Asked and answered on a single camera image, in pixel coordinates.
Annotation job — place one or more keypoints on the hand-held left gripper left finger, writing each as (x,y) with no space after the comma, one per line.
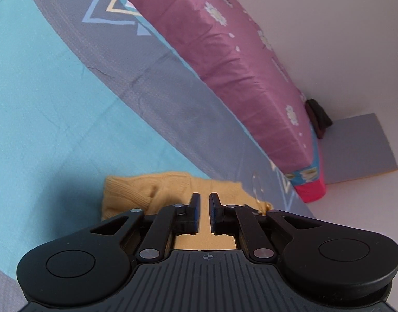
(195,216)

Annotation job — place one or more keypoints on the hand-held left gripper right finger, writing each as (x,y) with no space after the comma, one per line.
(213,216)

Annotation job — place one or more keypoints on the dark cloth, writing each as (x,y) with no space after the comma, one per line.
(320,118)

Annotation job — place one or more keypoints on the grey foam mat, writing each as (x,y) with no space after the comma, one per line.
(358,146)

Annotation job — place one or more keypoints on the blue grey patterned bed sheet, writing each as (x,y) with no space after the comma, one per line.
(72,104)

